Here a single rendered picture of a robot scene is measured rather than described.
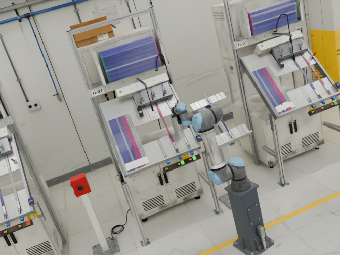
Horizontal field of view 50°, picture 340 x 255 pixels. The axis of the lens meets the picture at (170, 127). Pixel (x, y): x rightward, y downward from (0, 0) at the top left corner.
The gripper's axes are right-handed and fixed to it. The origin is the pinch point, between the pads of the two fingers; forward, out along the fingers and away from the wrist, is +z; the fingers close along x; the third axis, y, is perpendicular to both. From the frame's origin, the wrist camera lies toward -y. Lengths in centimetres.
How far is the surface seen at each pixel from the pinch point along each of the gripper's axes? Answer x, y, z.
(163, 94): 2.2, 22.9, 0.2
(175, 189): 17, -62, 43
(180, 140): 4.3, -21.6, -4.8
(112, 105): 48, 30, 9
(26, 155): 133, 17, 25
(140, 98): 22.8, 25.9, 0.7
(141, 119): 28.6, 8.8, 3.5
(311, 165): -123, -91, 35
